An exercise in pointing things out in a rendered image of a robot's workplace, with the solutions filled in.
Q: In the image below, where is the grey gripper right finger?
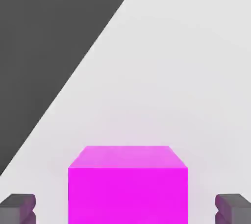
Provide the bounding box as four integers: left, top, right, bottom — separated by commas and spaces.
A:
215, 193, 251, 224

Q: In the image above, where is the small magenta cube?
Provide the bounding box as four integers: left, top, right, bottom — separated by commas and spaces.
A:
68, 145, 189, 224

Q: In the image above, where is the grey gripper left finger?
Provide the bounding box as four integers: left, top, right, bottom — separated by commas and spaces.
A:
0, 193, 37, 224

